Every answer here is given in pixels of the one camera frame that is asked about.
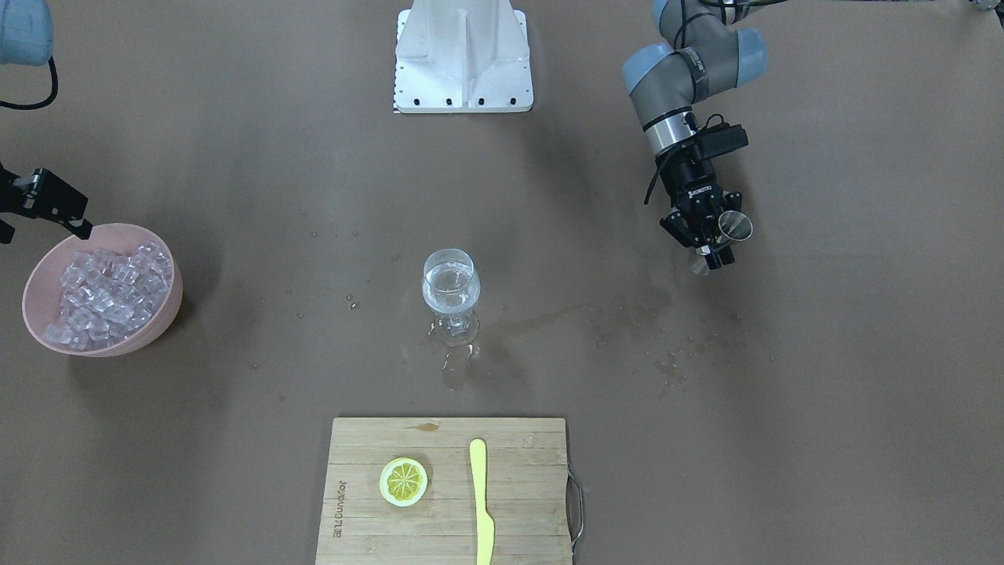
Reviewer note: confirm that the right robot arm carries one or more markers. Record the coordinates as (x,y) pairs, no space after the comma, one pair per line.
(27,40)

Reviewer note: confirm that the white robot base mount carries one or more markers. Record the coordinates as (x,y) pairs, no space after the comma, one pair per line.
(462,57)

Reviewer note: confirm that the bamboo cutting board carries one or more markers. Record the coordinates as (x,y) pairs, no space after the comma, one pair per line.
(529,478)

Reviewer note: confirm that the clear ice cubes pile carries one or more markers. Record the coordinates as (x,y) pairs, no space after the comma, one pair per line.
(107,298)

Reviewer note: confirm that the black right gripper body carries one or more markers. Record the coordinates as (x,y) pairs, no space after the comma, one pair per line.
(49,198)

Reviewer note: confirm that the steel jigger measuring cup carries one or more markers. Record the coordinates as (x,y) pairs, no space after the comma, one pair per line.
(732,225)

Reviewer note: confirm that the pink bowl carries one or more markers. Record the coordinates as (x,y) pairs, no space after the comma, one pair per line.
(41,294)

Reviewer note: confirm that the lemon slice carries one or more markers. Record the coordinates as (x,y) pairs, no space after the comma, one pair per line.
(403,482)

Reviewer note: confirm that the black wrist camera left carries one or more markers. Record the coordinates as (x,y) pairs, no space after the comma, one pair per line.
(719,140)

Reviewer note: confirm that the brown table mat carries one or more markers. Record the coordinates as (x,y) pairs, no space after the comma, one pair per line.
(833,397)

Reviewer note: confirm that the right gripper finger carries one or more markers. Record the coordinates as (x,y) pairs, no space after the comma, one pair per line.
(47,197)

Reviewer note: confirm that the yellow plastic knife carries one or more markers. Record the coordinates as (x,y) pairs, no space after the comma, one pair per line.
(485,525)

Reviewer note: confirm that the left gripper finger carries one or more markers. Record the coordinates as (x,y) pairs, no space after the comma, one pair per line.
(677,227)
(717,256)

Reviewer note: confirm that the wine glass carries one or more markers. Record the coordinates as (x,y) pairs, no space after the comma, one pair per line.
(451,288)

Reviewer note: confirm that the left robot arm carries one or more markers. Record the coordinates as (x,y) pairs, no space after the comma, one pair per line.
(703,52)

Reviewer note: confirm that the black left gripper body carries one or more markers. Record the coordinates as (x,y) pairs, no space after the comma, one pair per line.
(694,182)

